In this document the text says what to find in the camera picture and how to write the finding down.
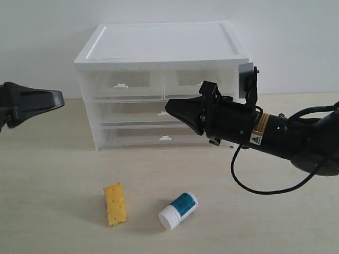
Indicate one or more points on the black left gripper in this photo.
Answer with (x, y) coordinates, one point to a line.
(19, 106)

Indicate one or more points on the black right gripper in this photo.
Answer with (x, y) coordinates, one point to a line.
(217, 116)

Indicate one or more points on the white pill bottle blue label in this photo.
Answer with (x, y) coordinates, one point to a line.
(178, 210)

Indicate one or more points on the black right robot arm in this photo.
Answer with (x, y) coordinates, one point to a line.
(308, 139)

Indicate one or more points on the white plastic drawer cabinet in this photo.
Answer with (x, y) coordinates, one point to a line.
(156, 47)

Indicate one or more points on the yellow cheese wedge sponge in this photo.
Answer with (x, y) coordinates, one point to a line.
(115, 205)

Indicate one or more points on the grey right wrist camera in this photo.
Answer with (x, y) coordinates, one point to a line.
(247, 88)

